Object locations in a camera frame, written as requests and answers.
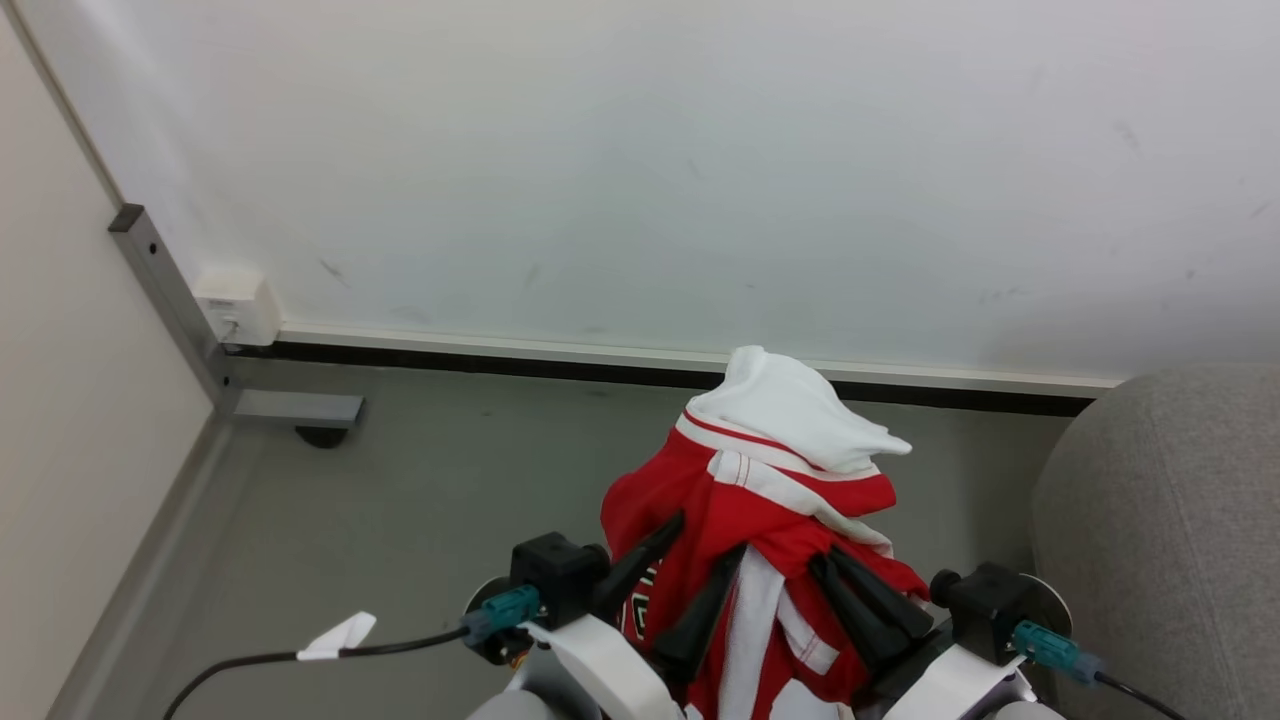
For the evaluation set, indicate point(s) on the white wall socket box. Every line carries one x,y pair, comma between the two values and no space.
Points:
238,305

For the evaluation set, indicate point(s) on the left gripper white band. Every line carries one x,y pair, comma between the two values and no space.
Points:
610,660

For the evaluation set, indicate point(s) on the red and white jersey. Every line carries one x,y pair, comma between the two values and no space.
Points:
760,500

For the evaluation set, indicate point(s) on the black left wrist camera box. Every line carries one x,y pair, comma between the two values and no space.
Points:
555,575

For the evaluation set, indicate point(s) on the grey fabric sofa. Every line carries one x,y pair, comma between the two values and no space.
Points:
1170,540

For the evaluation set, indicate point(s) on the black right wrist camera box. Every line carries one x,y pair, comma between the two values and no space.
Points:
985,605

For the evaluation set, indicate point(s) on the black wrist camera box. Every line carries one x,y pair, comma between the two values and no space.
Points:
985,605
555,575

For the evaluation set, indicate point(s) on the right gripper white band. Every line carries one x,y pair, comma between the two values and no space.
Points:
960,685

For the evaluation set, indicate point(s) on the black round partition foot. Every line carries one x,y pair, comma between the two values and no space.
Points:
322,436

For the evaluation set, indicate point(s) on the white tape tag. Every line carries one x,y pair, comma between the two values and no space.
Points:
340,635

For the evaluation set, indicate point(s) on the white wall baseboard strip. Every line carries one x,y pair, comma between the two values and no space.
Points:
620,353

